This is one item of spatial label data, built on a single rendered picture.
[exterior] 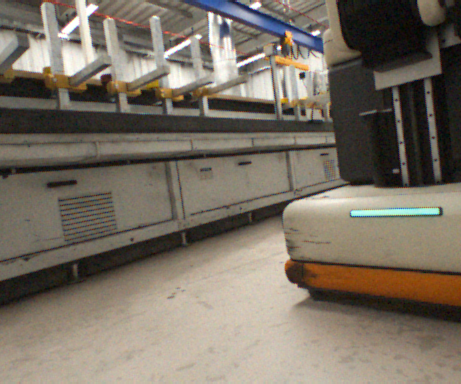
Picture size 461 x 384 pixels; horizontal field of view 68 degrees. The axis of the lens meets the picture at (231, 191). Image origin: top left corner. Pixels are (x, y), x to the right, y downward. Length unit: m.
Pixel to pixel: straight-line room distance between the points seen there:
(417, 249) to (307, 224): 0.26
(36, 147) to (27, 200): 0.29
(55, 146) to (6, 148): 0.16
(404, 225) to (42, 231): 1.36
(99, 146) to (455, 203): 1.24
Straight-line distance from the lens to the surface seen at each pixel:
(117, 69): 1.62
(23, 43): 1.18
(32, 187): 1.63
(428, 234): 0.81
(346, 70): 1.22
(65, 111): 1.43
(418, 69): 1.05
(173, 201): 1.96
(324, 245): 0.90
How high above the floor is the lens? 0.38
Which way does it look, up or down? 3 degrees down
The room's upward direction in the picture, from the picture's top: 8 degrees counter-clockwise
